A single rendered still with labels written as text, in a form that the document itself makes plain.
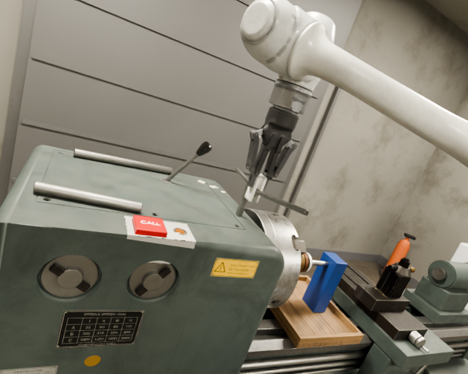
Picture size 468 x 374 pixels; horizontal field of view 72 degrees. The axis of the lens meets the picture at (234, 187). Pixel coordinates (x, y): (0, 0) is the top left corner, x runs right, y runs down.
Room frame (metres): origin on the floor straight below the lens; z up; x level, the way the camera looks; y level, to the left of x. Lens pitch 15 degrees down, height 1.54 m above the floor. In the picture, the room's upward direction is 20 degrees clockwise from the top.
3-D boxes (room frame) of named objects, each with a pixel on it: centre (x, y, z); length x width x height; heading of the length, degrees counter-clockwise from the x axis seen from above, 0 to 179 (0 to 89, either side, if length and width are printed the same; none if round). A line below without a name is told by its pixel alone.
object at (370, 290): (1.20, -0.72, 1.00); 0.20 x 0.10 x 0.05; 119
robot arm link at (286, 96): (0.79, -0.05, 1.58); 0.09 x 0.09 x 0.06
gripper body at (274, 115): (0.79, -0.05, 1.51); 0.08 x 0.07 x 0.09; 119
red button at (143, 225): (0.57, 0.13, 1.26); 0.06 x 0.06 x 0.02; 29
